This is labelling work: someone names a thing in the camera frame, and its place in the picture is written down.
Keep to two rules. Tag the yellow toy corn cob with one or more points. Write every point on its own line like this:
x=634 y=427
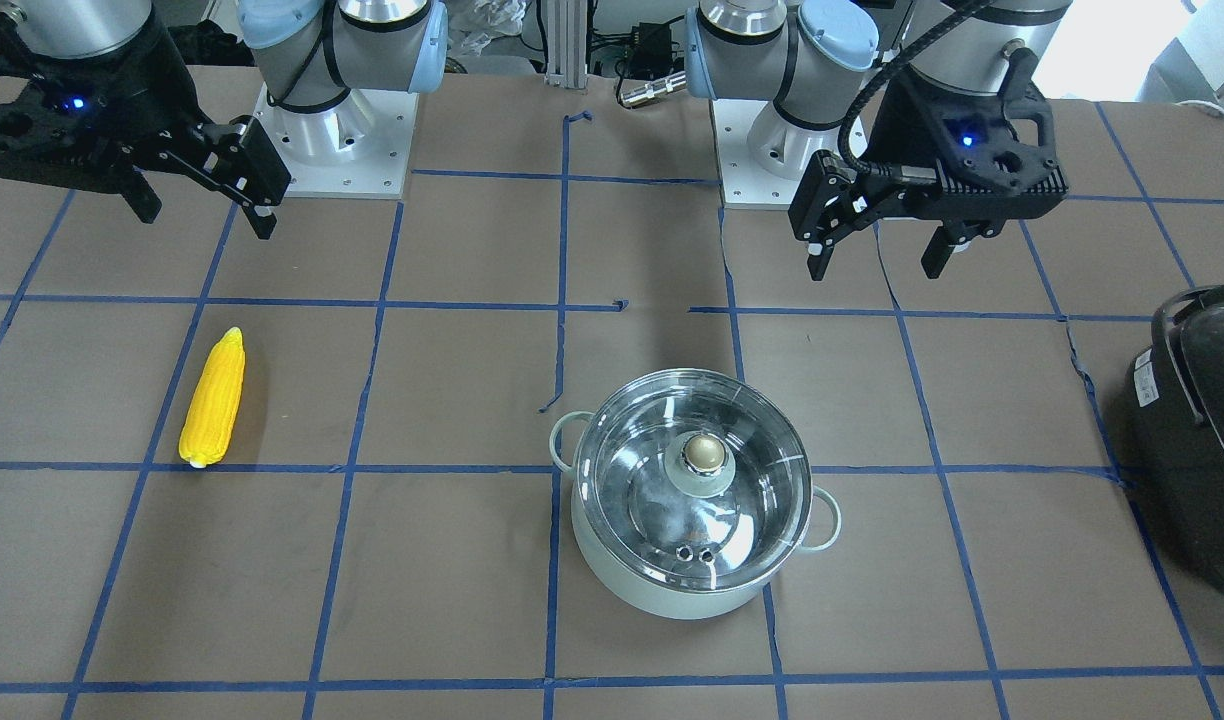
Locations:
x=209 y=425

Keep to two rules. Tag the glass pot lid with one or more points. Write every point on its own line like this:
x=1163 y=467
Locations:
x=694 y=478

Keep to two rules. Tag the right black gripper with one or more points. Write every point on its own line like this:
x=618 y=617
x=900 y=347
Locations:
x=144 y=88

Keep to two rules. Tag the pale green electric pot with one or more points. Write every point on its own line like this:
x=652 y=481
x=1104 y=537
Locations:
x=692 y=520

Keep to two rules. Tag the black power adapter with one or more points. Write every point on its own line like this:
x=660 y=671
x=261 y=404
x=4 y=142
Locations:
x=650 y=53

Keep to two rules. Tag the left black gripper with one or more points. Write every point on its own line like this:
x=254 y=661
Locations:
x=899 y=128

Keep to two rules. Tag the silver metal connector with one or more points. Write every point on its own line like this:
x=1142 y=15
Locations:
x=652 y=91

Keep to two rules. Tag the aluminium profile post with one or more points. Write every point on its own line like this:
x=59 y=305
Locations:
x=566 y=34

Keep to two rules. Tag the black rice cooker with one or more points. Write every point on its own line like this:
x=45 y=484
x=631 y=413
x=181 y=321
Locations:
x=1178 y=386

